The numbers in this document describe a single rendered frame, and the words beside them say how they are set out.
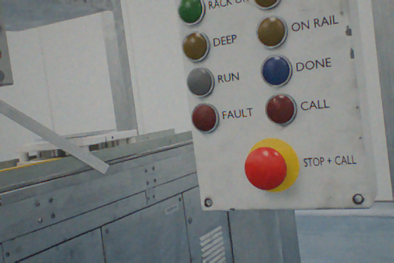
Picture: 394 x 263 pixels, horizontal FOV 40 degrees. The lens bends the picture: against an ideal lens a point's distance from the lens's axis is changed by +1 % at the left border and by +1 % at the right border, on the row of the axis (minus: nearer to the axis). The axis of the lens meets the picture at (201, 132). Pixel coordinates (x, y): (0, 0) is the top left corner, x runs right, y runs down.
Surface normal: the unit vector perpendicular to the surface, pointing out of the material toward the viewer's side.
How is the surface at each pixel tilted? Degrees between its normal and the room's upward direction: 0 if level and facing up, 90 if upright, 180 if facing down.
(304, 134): 90
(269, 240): 90
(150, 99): 90
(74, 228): 90
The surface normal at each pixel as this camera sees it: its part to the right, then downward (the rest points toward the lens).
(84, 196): 0.88, -0.09
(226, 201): -0.46, 0.11
